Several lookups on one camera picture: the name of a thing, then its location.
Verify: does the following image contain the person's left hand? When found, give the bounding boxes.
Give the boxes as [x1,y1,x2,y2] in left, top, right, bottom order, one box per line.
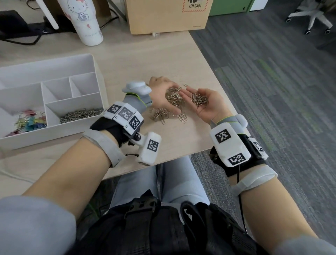
[149,76,182,115]

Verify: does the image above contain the person's right hand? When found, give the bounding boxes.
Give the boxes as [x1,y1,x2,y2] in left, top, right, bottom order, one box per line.
[179,86,233,125]

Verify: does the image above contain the pile of silver paper clips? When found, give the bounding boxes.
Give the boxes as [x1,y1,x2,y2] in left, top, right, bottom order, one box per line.
[149,83,188,125]
[191,92,209,107]

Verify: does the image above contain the white compartment organizer tray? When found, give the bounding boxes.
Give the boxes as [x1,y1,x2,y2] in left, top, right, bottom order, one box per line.
[0,54,109,151]

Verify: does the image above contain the colourful binder clips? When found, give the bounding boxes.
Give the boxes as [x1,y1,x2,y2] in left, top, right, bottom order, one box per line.
[5,110,48,137]

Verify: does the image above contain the person's left forearm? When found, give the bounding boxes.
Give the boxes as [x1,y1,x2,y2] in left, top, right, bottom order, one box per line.
[22,130,119,219]

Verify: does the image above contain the person's right forearm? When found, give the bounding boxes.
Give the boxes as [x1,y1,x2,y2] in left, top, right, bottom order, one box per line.
[231,174,318,253]

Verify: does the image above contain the cardboard box with round logo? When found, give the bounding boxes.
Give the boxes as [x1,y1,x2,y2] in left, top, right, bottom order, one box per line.
[125,0,213,35]

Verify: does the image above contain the person's legs in jeans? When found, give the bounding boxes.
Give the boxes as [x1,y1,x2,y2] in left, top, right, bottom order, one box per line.
[109,155,210,208]

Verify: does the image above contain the grey knit wristband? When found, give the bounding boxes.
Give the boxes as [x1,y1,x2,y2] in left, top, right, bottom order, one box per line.
[123,92,153,113]
[210,115,245,135]

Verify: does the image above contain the white hand tracker puck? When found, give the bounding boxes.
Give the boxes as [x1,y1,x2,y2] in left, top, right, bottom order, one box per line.
[122,81,152,96]
[235,113,248,128]

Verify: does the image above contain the grey metal bar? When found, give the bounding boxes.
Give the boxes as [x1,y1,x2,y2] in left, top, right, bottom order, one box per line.
[107,0,127,21]

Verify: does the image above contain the white cat-print tumbler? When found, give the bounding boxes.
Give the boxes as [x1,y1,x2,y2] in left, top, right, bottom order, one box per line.
[35,0,104,47]

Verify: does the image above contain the green cabinet with white side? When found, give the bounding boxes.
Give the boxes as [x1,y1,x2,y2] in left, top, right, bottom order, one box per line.
[209,0,269,16]

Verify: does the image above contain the black power strip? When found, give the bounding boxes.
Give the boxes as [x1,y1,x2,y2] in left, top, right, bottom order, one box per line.
[27,15,77,34]

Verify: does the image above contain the white office chair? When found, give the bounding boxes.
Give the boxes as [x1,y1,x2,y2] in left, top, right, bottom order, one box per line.
[285,0,334,35]

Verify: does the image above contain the black waist harness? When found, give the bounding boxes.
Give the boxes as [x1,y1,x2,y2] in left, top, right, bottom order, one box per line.
[67,190,268,255]

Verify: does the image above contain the grey shirt sleeve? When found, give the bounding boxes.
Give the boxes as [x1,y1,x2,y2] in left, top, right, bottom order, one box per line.
[0,195,77,255]
[274,235,336,255]

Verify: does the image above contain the grey arm strap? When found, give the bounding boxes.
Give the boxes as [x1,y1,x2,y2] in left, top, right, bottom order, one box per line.
[81,129,126,168]
[231,165,278,196]

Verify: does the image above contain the thick black cable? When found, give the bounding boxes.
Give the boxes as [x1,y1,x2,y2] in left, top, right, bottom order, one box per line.
[0,33,44,46]

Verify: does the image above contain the white cable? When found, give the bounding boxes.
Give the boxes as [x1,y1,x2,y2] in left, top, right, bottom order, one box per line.
[0,168,35,184]

